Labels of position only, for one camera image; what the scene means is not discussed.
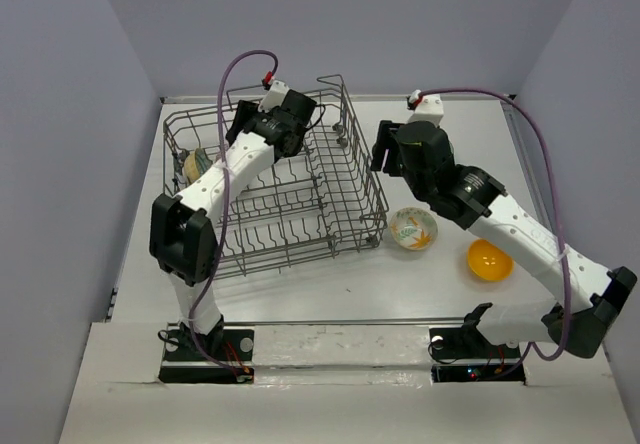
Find blue yellow sun bowl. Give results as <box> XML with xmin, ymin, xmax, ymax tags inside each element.
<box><xmin>182</xmin><ymin>151</ymin><xmax>200</xmax><ymax>184</ymax></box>

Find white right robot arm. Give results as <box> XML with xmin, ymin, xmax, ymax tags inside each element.
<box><xmin>371</xmin><ymin>120</ymin><xmax>637</xmax><ymax>359</ymax></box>

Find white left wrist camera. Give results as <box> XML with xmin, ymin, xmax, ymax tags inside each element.
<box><xmin>258</xmin><ymin>77</ymin><xmax>290</xmax><ymax>113</ymax></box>

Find teal green bowl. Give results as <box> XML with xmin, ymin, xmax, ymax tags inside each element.
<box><xmin>194</xmin><ymin>148</ymin><xmax>213</xmax><ymax>175</ymax></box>

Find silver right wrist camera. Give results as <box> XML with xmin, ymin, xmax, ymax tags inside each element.
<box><xmin>406</xmin><ymin>90</ymin><xmax>444</xmax><ymax>127</ymax></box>

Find yellow orange bowl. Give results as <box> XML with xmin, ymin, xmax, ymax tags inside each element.
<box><xmin>466</xmin><ymin>239</ymin><xmax>514</xmax><ymax>282</ymax></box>

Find grey wire dish rack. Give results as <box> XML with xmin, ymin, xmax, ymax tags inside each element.
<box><xmin>162</xmin><ymin>74</ymin><xmax>388</xmax><ymax>278</ymax></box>

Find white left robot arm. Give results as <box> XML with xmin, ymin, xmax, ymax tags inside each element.
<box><xmin>149</xmin><ymin>87</ymin><xmax>319</xmax><ymax>359</ymax></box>

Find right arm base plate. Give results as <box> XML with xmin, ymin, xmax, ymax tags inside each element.
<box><xmin>427</xmin><ymin>327</ymin><xmax>526</xmax><ymax>384</ymax></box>

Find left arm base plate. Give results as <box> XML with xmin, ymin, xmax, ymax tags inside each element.
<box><xmin>157</xmin><ymin>326</ymin><xmax>255</xmax><ymax>385</ymax></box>

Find leaf flower pattern bowl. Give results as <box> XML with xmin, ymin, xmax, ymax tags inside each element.
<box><xmin>389</xmin><ymin>207</ymin><xmax>439</xmax><ymax>251</ymax></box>

